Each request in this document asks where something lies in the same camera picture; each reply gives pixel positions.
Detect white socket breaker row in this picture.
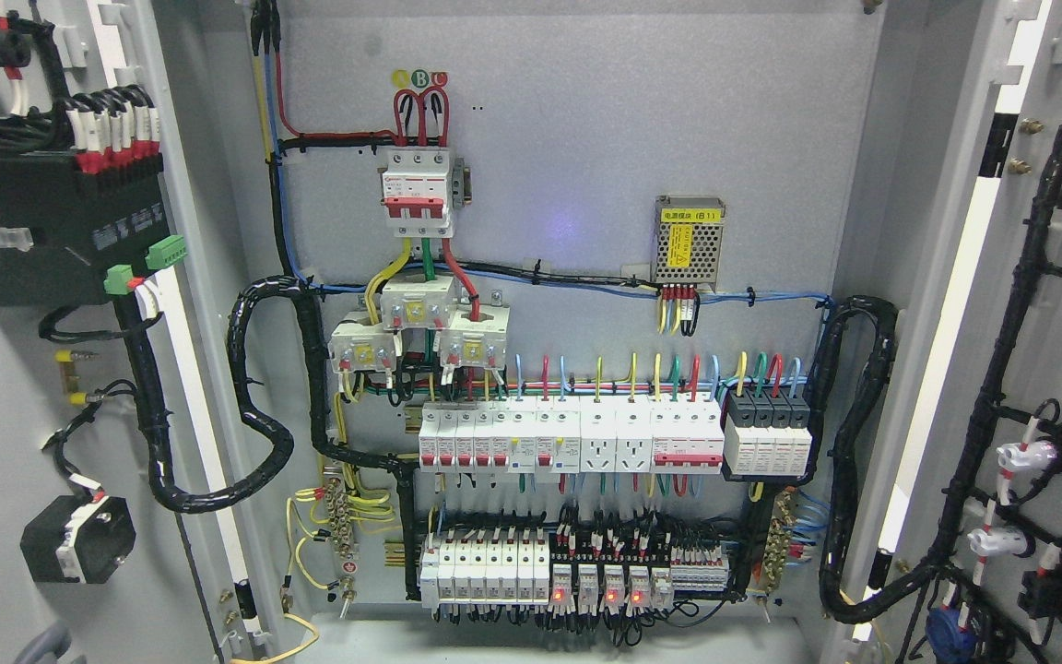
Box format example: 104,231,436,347
419,395,725,475

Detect black corrugated cable conduit left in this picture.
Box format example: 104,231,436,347
116,275,329,515

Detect yellow terminal post block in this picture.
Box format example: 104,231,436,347
54,350,109,407

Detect white current transformer cluster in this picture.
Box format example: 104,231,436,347
328,274,510,374

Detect black corrugated cable conduit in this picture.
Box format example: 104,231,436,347
812,295,942,623
116,275,329,515

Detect grey cabinet door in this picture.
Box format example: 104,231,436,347
0,1,262,663
812,1,1062,663

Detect black digital power meter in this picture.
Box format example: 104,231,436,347
0,152,188,307

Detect metal mesh power supply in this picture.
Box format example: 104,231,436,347
653,195,726,287

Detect red white main breaker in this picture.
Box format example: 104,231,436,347
380,147,472,240

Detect lower white breaker row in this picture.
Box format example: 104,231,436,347
419,527,552,611

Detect black surge protector block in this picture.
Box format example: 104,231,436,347
722,388,813,486

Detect black corrugated cable conduit right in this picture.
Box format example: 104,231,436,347
812,295,942,623

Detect white rotary selector switch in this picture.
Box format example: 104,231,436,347
20,495,136,584

